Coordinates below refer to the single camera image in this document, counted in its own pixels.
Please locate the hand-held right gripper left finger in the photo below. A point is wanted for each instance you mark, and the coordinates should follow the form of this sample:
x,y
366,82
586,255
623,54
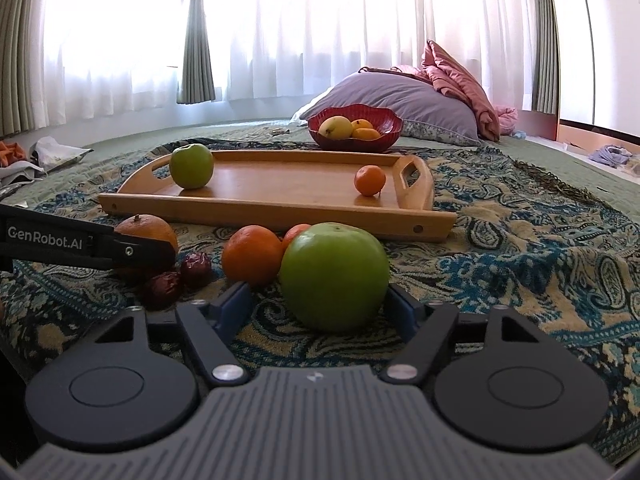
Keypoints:
x,y
236,305

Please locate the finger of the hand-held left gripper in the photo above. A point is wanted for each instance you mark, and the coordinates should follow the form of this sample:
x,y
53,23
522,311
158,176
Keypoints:
x,y
145,255

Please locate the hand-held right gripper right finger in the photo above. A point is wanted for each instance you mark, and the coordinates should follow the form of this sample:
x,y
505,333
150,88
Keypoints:
x,y
401,306

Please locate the dull brownish orange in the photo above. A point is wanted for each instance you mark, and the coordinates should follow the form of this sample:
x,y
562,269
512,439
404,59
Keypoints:
x,y
150,230

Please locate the dried red date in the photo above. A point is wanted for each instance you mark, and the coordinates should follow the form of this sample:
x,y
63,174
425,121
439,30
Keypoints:
x,y
162,291
196,270

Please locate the bright round orange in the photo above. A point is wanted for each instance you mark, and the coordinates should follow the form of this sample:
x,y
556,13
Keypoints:
x,y
252,257

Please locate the green apple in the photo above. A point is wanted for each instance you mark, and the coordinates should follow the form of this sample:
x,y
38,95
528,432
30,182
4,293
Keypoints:
x,y
191,166
334,275

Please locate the small mandarin orange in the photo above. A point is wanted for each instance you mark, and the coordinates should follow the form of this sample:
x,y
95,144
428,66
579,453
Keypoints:
x,y
370,180
293,236

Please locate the crumpled white plastic bag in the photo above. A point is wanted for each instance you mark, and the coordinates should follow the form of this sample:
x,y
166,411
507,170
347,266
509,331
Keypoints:
x,y
57,152

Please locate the orange cloth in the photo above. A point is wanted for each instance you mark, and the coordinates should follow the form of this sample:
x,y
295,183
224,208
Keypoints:
x,y
10,152

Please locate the green quilted bedspread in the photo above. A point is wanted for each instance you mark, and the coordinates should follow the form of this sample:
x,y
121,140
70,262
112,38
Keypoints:
x,y
150,135

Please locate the paisley woven blanket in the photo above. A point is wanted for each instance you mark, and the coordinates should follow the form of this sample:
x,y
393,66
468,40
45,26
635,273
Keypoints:
x,y
525,250

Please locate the red scalloped bowl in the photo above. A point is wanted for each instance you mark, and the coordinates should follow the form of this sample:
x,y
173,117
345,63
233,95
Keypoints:
x,y
350,145

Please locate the small yellow fruit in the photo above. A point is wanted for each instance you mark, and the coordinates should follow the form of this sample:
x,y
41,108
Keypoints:
x,y
361,124
367,134

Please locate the patterned pillow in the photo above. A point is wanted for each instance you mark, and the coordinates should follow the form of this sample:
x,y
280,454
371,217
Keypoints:
x,y
440,132

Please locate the yellow mango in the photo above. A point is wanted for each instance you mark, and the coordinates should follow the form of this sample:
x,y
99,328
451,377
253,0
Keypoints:
x,y
336,127

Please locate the green curtain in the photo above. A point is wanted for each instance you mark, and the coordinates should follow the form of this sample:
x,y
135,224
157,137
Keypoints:
x,y
20,45
545,35
199,35

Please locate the purple pillow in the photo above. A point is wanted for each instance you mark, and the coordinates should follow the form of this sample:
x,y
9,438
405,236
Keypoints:
x,y
380,95

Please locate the pink cloth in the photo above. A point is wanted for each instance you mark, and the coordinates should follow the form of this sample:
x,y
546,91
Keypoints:
x,y
506,117

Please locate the pink quilt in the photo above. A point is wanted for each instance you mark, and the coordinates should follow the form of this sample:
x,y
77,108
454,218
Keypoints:
x,y
455,75

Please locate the light blue cloth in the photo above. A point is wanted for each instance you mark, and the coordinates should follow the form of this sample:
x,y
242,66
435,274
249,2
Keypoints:
x,y
611,156

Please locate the white sheer curtain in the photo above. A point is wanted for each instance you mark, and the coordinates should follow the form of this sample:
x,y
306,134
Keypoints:
x,y
325,20

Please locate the brown wooden bed frame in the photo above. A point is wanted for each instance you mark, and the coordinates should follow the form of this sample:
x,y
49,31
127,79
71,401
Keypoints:
x,y
590,132

